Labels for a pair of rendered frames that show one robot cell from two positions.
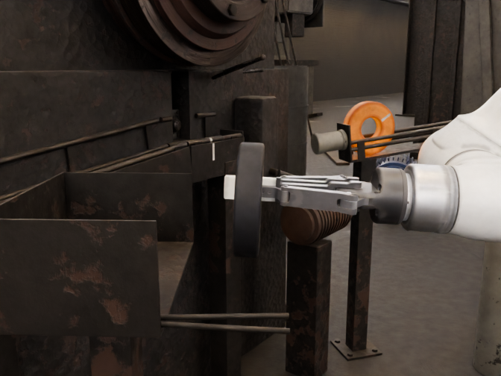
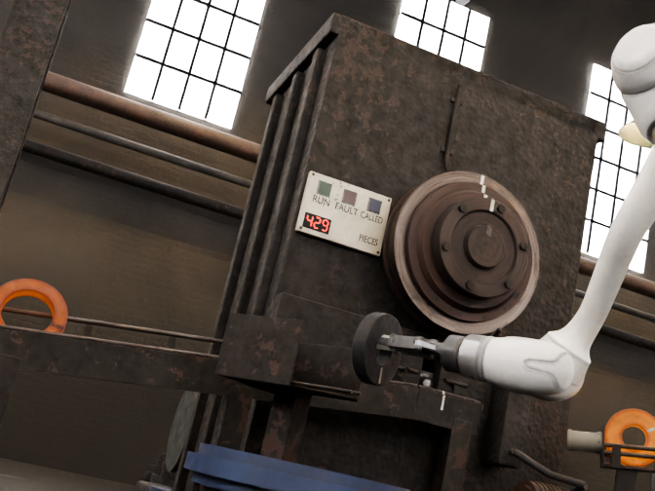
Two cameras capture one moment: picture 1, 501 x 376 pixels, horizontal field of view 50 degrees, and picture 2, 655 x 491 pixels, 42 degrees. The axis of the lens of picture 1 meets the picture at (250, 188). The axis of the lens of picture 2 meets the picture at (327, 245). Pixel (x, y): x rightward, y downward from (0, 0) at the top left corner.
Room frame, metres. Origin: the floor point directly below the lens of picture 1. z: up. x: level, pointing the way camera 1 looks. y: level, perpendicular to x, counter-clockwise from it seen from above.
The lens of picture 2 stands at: (-0.87, -0.89, 0.42)
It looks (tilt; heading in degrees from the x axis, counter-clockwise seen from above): 15 degrees up; 35
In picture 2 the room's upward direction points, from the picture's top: 13 degrees clockwise
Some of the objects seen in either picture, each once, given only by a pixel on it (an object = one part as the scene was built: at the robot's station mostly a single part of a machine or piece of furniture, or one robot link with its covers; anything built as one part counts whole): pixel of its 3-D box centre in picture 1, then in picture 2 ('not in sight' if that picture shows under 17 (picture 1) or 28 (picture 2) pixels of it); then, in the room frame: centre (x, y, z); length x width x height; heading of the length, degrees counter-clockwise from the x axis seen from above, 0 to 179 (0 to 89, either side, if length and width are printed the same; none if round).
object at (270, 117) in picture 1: (255, 140); (506, 423); (1.47, -0.01, 0.68); 0.11 x 0.08 x 0.24; 53
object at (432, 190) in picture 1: (423, 198); (478, 358); (0.69, -0.23, 0.71); 0.09 x 0.06 x 0.09; 178
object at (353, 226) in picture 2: not in sight; (344, 214); (1.07, 0.41, 1.15); 0.26 x 0.02 x 0.18; 143
